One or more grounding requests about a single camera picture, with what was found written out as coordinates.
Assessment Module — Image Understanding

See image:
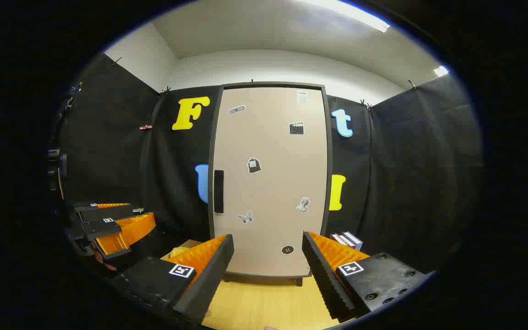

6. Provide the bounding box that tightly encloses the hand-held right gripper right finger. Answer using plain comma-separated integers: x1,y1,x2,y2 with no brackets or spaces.
302,231,431,323

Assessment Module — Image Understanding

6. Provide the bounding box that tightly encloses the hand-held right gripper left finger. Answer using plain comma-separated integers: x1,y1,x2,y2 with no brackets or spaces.
110,234,236,325

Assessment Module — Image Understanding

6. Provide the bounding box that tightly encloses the black cabinet door handle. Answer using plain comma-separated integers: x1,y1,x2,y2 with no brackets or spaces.
214,170,225,214

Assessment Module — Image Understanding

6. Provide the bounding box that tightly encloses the dark grey cabinet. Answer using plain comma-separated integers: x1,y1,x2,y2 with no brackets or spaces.
207,81,334,287

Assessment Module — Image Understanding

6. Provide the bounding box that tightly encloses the yellow toy fruit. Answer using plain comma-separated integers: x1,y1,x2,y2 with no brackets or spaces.
167,246,195,261

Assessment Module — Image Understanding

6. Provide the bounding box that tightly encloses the black backdrop cloth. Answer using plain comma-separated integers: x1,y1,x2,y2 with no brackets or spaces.
55,53,484,275

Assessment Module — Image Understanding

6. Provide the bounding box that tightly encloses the long ceiling light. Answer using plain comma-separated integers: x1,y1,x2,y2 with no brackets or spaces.
298,0,391,33

